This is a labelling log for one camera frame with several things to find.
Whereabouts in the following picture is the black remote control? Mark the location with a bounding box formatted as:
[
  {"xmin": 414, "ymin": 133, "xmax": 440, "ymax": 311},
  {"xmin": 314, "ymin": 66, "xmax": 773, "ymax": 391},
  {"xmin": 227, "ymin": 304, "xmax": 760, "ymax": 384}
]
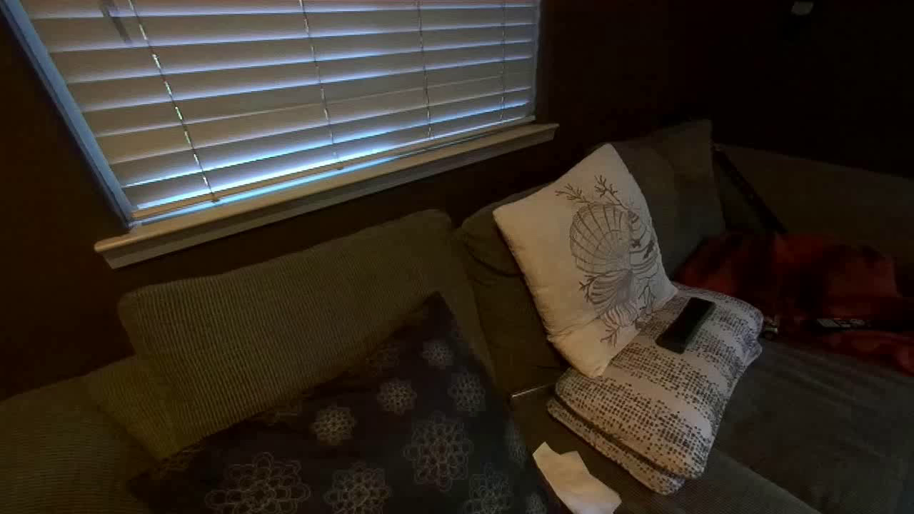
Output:
[{"xmin": 654, "ymin": 296, "xmax": 720, "ymax": 357}]

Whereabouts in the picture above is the white pillow with line print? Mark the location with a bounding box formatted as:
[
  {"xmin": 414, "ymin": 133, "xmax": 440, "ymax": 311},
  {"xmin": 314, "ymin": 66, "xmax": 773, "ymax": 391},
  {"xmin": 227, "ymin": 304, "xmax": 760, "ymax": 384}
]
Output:
[{"xmin": 490, "ymin": 143, "xmax": 680, "ymax": 381}]

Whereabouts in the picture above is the light wooden window sill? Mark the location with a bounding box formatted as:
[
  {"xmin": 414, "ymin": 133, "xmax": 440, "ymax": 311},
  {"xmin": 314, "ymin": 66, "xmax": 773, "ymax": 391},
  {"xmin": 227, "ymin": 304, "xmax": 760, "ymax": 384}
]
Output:
[{"xmin": 91, "ymin": 121, "xmax": 563, "ymax": 273}]

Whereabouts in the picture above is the dark floral patterned pillow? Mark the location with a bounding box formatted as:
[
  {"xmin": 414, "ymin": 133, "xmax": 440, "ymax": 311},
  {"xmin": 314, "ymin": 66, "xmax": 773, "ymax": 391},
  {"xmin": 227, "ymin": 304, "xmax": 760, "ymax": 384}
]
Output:
[{"xmin": 124, "ymin": 290, "xmax": 554, "ymax": 514}]

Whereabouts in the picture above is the grey-green fabric couch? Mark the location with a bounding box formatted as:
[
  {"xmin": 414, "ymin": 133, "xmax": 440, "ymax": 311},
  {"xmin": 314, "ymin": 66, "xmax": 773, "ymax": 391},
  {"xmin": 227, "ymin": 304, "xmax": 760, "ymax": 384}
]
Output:
[{"xmin": 0, "ymin": 117, "xmax": 914, "ymax": 514}]

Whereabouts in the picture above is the white window blind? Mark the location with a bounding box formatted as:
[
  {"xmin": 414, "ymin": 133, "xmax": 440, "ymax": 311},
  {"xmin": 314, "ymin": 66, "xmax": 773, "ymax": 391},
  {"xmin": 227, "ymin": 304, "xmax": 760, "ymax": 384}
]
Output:
[{"xmin": 0, "ymin": 0, "xmax": 541, "ymax": 230}]

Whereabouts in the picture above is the white text-print flat pillow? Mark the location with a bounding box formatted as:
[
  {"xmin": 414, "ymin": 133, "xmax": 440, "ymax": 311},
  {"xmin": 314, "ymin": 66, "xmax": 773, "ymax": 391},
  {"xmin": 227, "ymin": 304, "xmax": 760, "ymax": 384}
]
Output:
[{"xmin": 541, "ymin": 283, "xmax": 767, "ymax": 498}]

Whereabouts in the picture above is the white tissue paper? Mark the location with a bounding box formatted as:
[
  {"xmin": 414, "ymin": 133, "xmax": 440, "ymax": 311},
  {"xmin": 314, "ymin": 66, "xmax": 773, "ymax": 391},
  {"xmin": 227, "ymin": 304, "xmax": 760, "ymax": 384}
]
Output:
[{"xmin": 528, "ymin": 440, "xmax": 624, "ymax": 514}]

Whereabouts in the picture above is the red blanket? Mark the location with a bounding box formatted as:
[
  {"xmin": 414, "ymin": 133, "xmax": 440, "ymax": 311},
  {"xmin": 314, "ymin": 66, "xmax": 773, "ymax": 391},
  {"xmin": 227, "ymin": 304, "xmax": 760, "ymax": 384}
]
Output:
[{"xmin": 674, "ymin": 226, "xmax": 914, "ymax": 377}]

